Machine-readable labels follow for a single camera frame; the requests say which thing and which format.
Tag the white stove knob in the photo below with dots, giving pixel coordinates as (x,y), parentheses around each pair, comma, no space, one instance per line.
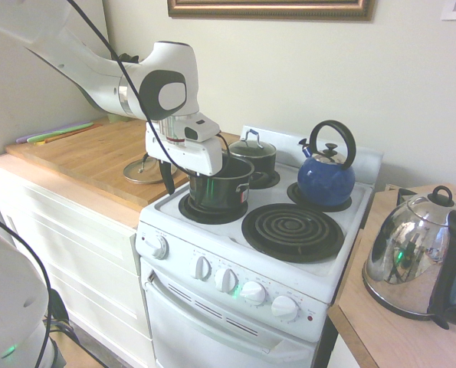
(159,246)
(225,280)
(253,293)
(201,267)
(285,306)

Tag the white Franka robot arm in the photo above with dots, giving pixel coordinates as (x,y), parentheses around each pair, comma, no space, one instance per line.
(97,73)

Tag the blue whistling kettle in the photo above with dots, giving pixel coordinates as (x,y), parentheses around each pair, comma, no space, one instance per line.
(325,180)

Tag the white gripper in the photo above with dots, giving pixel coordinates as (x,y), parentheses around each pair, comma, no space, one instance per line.
(189,157)

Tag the coloured flat utensils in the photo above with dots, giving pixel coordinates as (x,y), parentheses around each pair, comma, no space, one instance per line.
(59,131)

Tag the shiny steel electric kettle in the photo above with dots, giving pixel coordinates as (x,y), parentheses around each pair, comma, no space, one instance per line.
(404,245)

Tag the yellow knife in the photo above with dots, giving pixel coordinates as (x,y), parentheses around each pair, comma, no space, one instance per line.
(40,143)

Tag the white kitchen cabinet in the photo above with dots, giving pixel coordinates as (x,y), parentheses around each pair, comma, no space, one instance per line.
(78,249)

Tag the white electric stove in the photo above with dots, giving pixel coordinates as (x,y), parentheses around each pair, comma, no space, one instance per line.
(227,339)

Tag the gold framed painting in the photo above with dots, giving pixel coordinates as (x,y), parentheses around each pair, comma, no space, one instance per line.
(269,13)

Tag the green knife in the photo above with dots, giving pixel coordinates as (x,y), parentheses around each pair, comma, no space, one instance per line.
(51,135)

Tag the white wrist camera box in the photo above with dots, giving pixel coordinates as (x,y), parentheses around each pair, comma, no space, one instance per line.
(201,128)

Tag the black coil stove burner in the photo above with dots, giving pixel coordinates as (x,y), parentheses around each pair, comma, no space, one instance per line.
(292,230)
(294,197)
(273,182)
(212,217)

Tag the green utensil holder cup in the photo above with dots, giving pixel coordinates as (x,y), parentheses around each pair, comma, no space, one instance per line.
(118,118)

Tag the large wooden cutting board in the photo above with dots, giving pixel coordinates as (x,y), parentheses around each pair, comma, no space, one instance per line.
(97,153)

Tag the black kitchen spoon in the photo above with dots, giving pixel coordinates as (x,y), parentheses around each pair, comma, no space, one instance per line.
(130,58)

